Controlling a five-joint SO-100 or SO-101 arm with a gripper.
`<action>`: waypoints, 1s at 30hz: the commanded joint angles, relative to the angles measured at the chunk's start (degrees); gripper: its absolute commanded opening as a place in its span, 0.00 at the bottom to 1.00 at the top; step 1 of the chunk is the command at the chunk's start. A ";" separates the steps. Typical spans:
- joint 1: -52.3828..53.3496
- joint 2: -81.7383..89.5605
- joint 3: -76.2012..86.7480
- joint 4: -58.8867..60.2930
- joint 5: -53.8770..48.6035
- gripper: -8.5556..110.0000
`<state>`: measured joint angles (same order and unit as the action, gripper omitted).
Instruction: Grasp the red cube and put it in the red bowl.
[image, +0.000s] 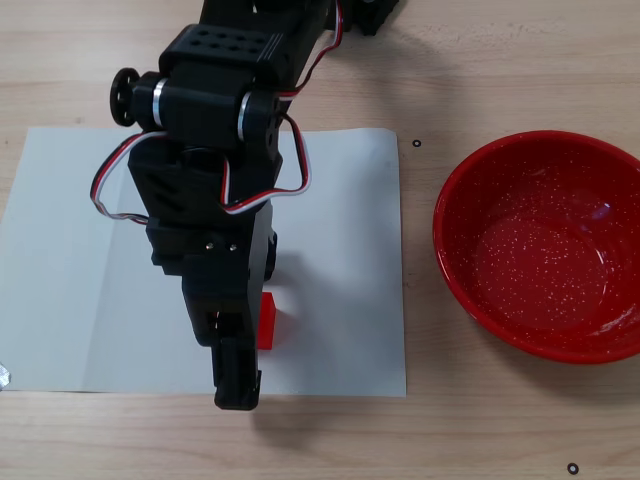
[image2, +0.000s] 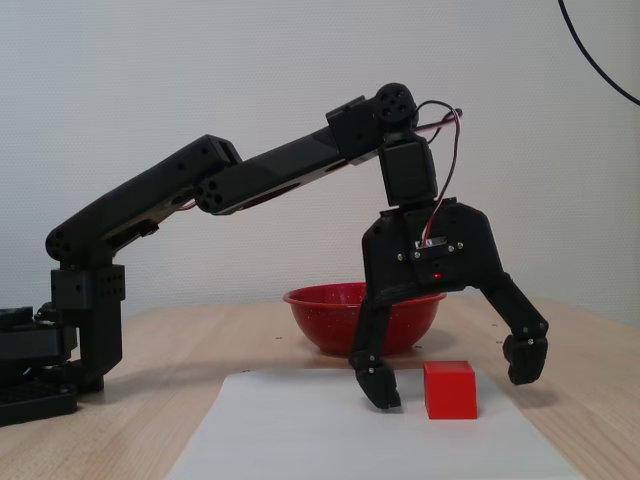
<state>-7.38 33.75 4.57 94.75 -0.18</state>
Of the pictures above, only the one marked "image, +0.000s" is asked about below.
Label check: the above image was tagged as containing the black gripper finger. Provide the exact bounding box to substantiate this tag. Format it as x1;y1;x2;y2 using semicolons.
185;293;264;411

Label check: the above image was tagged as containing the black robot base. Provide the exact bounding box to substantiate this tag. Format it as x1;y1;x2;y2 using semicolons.
348;0;407;37

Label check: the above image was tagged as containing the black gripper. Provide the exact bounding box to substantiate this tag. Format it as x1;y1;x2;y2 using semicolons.
127;133;284;304

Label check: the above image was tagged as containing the red speckled enamel bowl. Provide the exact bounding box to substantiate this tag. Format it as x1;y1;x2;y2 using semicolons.
432;130;640;365

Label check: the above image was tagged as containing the red white servo wire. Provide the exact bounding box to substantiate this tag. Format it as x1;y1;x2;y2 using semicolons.
219;113;315;216
89;130;169;226
273;0;347;102

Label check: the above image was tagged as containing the red cube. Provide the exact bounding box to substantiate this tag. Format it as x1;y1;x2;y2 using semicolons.
259;291;279;351

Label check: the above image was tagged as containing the white paper sheet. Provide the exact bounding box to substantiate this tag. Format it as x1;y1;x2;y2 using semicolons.
0;127;409;399

